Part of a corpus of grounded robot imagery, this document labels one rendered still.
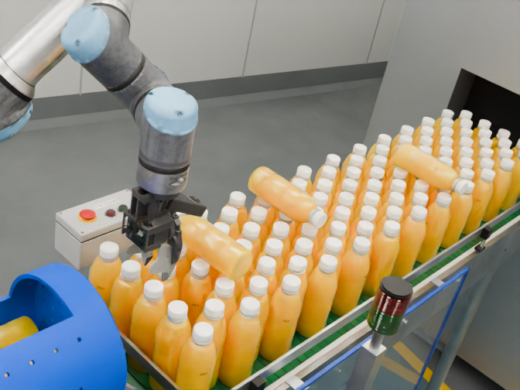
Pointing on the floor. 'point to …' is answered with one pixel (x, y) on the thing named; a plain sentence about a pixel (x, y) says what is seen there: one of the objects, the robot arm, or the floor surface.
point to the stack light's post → (366, 367)
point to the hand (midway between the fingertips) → (158, 266)
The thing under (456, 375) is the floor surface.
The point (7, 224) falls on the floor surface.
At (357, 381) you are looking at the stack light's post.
